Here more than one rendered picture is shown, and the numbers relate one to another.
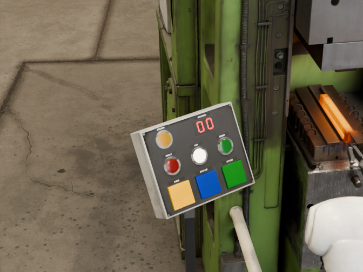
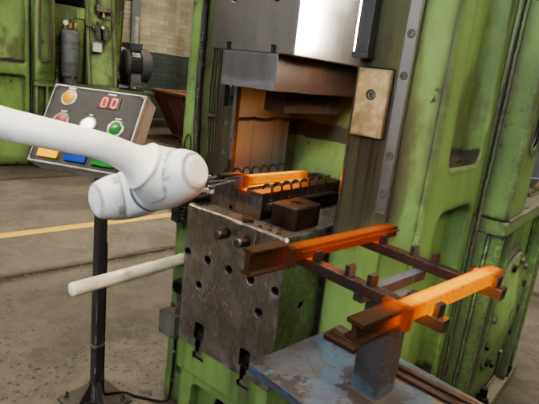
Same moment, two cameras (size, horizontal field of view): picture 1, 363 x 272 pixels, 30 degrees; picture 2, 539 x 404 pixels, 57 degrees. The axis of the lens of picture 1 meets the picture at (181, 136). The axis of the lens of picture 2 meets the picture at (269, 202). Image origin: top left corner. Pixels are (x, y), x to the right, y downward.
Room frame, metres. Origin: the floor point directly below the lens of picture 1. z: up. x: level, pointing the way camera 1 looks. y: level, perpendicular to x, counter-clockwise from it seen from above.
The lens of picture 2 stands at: (1.08, -1.60, 1.31)
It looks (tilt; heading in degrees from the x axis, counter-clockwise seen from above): 14 degrees down; 44
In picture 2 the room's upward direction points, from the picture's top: 7 degrees clockwise
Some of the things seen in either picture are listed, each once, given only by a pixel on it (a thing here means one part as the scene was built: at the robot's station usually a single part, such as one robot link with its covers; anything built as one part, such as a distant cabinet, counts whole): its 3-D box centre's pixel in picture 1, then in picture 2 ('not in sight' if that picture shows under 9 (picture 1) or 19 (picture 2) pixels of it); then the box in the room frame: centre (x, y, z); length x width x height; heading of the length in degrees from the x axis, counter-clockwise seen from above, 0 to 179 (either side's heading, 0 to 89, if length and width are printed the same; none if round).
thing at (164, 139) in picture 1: (163, 139); (69, 97); (1.77, 0.05, 1.16); 0.05 x 0.03 x 0.04; 96
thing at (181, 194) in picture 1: (180, 195); (50, 147); (1.69, 0.01, 1.01); 0.07 x 0.05 x 0.07; 121
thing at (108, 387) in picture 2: not in sight; (95, 389); (1.85, -0.01, 0.05); 0.22 x 0.22 x 0.09; 6
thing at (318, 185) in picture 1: (330, 175); (285, 271); (2.22, -0.59, 0.69); 0.56 x 0.38 x 0.45; 6
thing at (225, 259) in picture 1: (232, 265); (172, 321); (2.07, -0.19, 0.36); 0.09 x 0.07 x 0.12; 96
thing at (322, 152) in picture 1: (323, 120); (280, 189); (2.20, -0.54, 0.96); 0.42 x 0.20 x 0.09; 6
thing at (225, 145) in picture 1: (225, 145); (115, 128); (1.83, -0.14, 1.09); 0.05 x 0.03 x 0.04; 96
